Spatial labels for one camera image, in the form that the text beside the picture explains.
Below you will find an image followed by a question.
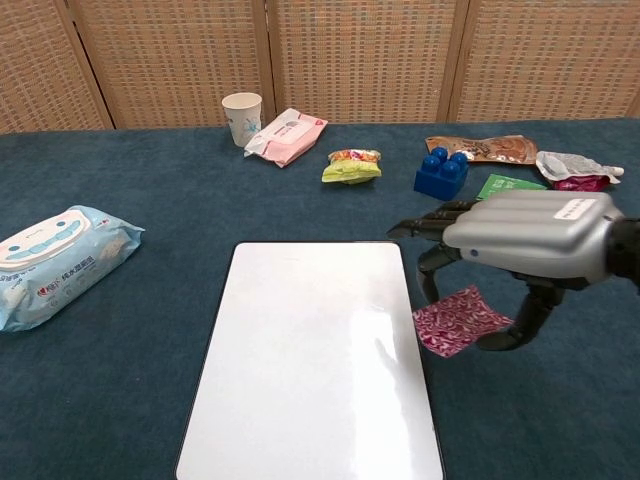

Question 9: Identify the white rectangular board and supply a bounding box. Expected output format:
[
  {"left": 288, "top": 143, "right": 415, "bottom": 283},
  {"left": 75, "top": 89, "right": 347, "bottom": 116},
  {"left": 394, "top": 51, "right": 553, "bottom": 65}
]
[{"left": 174, "top": 241, "right": 445, "bottom": 480}]

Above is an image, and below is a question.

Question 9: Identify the pink wet wipes pack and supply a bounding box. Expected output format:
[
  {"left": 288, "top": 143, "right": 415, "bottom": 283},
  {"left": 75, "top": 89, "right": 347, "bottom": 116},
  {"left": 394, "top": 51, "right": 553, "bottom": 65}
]
[{"left": 243, "top": 108, "right": 329, "bottom": 169}]

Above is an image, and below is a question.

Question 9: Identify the woven bamboo folding screen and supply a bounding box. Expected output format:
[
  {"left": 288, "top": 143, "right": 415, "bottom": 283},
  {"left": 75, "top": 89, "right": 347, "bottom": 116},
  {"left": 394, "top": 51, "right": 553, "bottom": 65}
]
[{"left": 0, "top": 0, "right": 640, "bottom": 135}]

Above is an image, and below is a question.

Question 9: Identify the orange spout pouch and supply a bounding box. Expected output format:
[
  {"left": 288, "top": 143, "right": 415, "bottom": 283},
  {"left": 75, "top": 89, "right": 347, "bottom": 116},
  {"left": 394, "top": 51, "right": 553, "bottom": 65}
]
[{"left": 425, "top": 134, "right": 539, "bottom": 165}]

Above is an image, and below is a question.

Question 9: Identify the green sachet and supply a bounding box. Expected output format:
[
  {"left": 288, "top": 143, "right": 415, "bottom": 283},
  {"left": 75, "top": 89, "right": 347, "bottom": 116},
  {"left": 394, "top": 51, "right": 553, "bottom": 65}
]
[{"left": 475, "top": 173, "right": 549, "bottom": 202}]

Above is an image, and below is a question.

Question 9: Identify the white paper cup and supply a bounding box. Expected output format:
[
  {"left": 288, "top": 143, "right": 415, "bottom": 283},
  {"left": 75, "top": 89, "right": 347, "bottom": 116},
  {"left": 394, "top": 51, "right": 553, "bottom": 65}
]
[{"left": 221, "top": 92, "right": 263, "bottom": 148}]

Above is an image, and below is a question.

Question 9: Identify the yellow-green snack bag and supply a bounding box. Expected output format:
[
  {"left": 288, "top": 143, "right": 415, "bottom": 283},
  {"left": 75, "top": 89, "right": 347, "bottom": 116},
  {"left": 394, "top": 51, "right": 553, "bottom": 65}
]
[{"left": 321, "top": 148, "right": 383, "bottom": 187}]

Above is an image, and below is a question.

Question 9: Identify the dark teal table cloth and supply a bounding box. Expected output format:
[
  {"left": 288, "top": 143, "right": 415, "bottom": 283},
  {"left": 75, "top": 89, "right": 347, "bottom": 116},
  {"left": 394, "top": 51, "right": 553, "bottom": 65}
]
[{"left": 0, "top": 117, "right": 640, "bottom": 480}]

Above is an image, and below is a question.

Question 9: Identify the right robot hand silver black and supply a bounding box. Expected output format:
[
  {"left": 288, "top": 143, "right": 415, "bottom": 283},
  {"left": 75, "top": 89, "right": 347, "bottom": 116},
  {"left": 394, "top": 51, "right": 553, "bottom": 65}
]
[{"left": 386, "top": 189, "right": 626, "bottom": 352}]

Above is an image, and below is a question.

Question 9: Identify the light blue wet wipes pack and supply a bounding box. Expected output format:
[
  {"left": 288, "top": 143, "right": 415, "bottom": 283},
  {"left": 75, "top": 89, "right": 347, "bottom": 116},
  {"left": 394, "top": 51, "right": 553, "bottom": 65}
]
[{"left": 0, "top": 204, "right": 146, "bottom": 335}]

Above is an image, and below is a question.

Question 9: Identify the silver spout pouch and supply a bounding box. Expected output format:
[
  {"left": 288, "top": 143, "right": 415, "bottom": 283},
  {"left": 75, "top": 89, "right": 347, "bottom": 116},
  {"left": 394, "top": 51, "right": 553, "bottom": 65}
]
[{"left": 535, "top": 150, "right": 625, "bottom": 192}]

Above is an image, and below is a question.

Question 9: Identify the blue toy building brick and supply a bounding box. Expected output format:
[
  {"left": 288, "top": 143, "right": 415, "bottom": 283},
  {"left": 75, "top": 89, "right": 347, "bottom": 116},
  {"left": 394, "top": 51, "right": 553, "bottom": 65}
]
[{"left": 413, "top": 146, "right": 470, "bottom": 202}]

